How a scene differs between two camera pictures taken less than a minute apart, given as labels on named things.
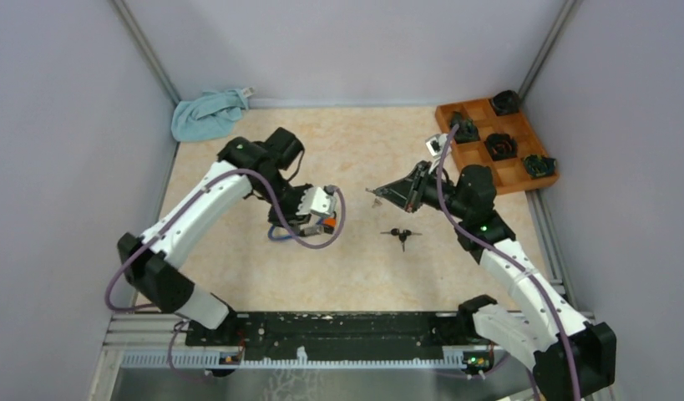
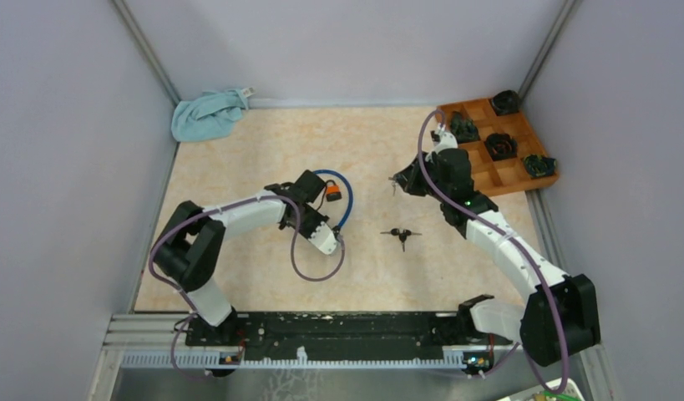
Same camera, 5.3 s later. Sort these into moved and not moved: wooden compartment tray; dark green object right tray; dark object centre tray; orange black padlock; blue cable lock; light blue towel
Moved: orange black padlock; blue cable lock
Not moved: dark object centre tray; dark green object right tray; wooden compartment tray; light blue towel
